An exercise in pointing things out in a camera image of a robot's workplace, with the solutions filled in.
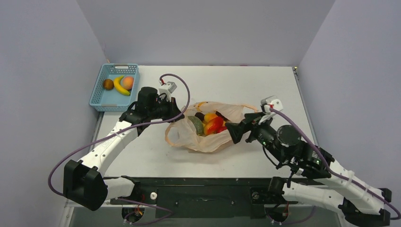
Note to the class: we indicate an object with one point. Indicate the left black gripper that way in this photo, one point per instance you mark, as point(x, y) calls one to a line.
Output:
point(173, 109)

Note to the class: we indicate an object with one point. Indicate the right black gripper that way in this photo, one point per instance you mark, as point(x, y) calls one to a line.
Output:
point(248, 126)

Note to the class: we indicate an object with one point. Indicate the translucent orange plastic bag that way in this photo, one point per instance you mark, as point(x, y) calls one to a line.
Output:
point(184, 133)

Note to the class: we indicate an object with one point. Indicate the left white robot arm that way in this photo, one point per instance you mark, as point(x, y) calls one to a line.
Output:
point(84, 180)

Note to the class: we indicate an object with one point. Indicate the dark purple fruit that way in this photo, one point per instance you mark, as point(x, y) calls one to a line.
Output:
point(200, 116)

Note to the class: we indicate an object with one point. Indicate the green netted melon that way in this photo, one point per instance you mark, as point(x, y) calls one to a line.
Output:
point(198, 124)

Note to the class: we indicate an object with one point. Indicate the red yellow mango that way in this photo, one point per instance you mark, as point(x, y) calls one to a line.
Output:
point(213, 125)

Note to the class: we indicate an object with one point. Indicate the orange peach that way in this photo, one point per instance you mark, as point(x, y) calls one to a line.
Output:
point(127, 82)

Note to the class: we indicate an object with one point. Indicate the blue plastic basket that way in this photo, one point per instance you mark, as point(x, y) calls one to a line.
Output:
point(111, 100)

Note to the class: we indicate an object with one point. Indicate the yellow banana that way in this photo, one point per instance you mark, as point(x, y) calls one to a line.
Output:
point(119, 88)

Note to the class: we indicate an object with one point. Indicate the brown kiwi fruit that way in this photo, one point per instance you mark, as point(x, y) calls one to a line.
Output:
point(108, 84)

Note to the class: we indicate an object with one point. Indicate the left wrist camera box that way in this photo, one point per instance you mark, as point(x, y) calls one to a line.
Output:
point(166, 90)

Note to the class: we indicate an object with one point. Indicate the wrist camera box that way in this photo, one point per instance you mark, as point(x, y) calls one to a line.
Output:
point(166, 90)
point(270, 106)

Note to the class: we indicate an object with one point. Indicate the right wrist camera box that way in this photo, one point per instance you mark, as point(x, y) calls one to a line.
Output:
point(270, 106)

